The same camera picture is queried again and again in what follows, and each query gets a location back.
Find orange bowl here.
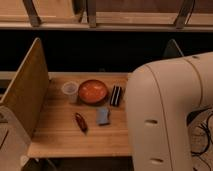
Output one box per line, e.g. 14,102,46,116
78,79,108,104

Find black cables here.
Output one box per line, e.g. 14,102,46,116
186,106,213,171

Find left wooden side panel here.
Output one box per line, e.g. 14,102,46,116
0,38,49,141

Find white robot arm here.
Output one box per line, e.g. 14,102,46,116
125,52,213,171

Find right dark side panel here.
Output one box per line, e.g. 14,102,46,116
163,39,184,59

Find blue sponge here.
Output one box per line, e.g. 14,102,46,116
97,107,110,125

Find black striped box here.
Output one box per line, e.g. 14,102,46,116
110,86,122,107

